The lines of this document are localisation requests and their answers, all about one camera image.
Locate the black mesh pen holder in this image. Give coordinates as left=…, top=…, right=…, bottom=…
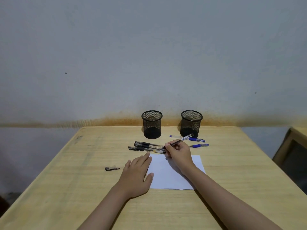
left=180, top=110, right=203, bottom=139
left=141, top=110, right=163, bottom=139

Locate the person's right forearm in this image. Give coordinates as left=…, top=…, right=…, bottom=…
left=182, top=165, right=284, bottom=230

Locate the wooden side furniture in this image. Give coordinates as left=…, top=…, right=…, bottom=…
left=272, top=127, right=307, bottom=197

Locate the white paper sheet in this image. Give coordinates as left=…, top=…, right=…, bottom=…
left=146, top=154, right=206, bottom=190

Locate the person's left hand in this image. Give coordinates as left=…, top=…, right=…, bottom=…
left=117, top=152, right=154, bottom=199

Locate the person's left forearm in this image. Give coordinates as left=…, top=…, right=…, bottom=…
left=77, top=182, right=132, bottom=230

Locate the capped black gel pen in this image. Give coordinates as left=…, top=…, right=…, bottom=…
left=134, top=141, right=164, bottom=147
left=134, top=144, right=164, bottom=151
left=128, top=146, right=166, bottom=154

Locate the person's right hand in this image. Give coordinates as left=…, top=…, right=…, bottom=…
left=164, top=140, right=197, bottom=176

